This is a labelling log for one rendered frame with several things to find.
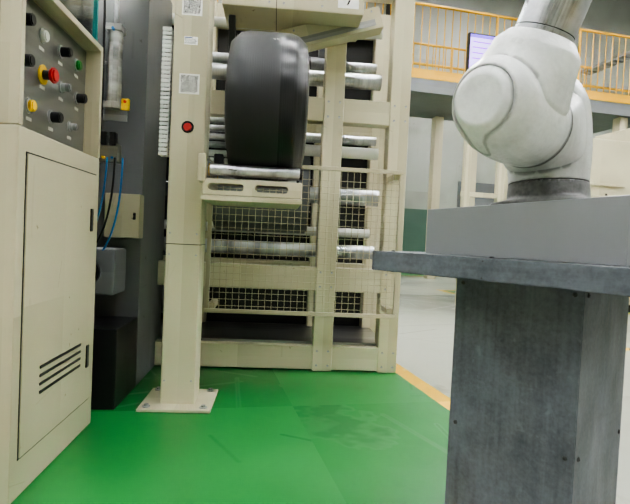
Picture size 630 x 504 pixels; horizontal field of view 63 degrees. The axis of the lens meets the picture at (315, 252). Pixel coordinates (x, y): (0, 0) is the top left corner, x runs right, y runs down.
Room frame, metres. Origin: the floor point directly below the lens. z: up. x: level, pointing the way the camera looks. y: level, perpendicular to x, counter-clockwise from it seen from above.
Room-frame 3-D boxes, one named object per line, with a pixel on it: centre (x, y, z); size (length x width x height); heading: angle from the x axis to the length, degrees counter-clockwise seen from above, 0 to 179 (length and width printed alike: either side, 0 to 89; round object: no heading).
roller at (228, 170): (1.91, 0.24, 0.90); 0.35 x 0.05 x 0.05; 95
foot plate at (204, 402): (2.00, 0.50, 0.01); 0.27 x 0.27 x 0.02; 5
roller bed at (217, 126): (2.41, 0.50, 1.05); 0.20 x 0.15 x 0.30; 95
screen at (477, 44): (5.52, -1.79, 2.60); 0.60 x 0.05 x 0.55; 103
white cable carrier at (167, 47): (1.97, 0.59, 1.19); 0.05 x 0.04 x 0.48; 5
